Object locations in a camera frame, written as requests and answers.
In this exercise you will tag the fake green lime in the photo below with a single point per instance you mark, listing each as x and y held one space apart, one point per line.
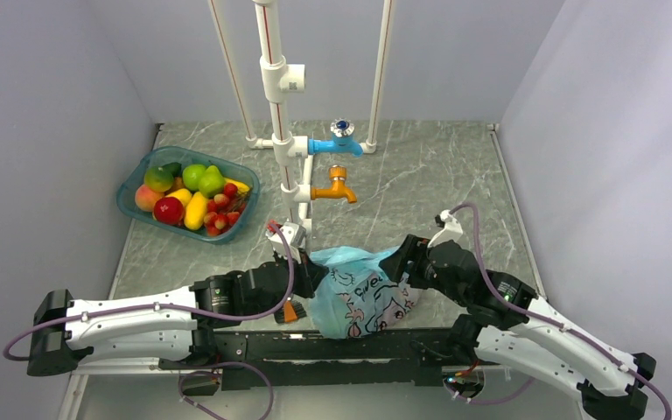
192 175

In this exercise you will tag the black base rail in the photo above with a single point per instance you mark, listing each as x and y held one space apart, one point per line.
422 356

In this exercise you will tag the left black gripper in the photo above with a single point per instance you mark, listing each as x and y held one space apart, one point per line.
311 274

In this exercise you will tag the fake strawberries bunch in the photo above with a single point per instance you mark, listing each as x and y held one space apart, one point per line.
223 212

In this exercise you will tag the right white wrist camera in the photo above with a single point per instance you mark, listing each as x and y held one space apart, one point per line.
450 230

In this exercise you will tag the orange plastic faucet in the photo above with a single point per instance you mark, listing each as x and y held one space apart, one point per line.
338 189

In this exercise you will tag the white pvc pipe stand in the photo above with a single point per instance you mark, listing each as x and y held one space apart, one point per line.
280 79

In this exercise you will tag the light blue plastic bag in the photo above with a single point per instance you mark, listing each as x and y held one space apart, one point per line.
356 297

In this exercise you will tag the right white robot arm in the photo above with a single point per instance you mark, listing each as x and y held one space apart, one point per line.
507 323

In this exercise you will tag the teal plastic fruit basket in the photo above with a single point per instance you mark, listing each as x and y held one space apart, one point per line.
125 195

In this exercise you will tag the fake green pear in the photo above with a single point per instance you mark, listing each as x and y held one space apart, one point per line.
211 182

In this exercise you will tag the fake yellow banana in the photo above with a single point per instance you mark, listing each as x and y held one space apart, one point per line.
235 186

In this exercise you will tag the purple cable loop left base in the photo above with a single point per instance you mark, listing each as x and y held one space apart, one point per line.
224 376

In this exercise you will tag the black orange small brush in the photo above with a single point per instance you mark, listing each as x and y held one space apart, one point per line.
291 311

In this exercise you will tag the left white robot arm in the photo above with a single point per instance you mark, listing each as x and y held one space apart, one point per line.
177 325

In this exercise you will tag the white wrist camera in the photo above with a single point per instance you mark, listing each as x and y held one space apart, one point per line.
287 239
450 230

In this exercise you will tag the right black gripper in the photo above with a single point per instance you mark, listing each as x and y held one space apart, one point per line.
413 248

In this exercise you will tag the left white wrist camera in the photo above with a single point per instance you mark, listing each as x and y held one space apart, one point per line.
287 239

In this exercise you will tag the fake peach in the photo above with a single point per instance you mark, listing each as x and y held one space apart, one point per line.
146 198

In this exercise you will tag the fake red apple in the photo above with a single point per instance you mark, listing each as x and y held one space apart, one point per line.
169 210

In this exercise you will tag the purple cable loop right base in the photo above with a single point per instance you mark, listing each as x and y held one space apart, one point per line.
469 389

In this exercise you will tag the fake green red mango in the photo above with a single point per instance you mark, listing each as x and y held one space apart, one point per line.
158 179

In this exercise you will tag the blue plastic faucet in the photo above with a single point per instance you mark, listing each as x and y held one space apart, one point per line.
342 140

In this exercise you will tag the fake yellow mango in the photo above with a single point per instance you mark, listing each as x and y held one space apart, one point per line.
195 212

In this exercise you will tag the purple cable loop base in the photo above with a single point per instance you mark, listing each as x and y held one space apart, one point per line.
224 376
469 389

